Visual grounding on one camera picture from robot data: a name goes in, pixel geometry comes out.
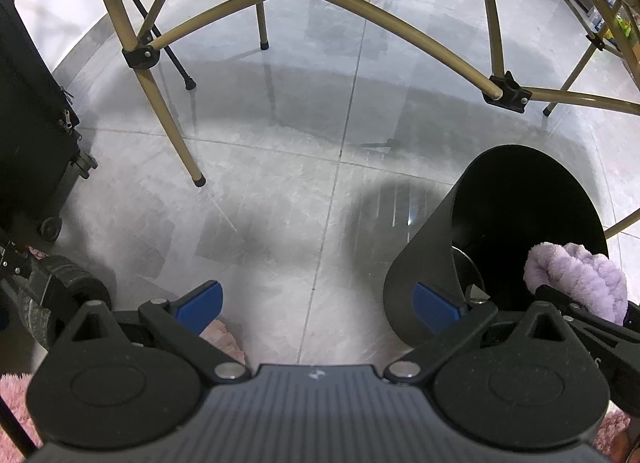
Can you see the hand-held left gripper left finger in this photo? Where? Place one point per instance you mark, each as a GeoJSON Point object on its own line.
{"type": "Point", "coordinates": [200, 304]}

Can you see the black round waste bin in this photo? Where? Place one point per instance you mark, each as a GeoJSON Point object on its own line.
{"type": "Point", "coordinates": [525, 203]}

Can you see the black folding cart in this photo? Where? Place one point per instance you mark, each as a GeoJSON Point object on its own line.
{"type": "Point", "coordinates": [65, 288]}

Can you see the lilac fluffy scrunchie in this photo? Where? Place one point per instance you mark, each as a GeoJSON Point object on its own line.
{"type": "Point", "coordinates": [580, 273]}

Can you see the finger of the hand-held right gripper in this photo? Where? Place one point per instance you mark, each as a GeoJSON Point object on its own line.
{"type": "Point", "coordinates": [575, 307]}

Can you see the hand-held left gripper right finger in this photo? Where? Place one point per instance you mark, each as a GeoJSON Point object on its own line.
{"type": "Point", "coordinates": [435, 310]}

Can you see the black suitcase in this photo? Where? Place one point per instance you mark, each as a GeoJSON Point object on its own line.
{"type": "Point", "coordinates": [25, 118]}

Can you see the black tripod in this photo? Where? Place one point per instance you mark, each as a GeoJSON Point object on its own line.
{"type": "Point", "coordinates": [190, 84]}

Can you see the person's pink fluffy clothing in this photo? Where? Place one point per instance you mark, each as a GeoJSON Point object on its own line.
{"type": "Point", "coordinates": [12, 388]}
{"type": "Point", "coordinates": [620, 435]}

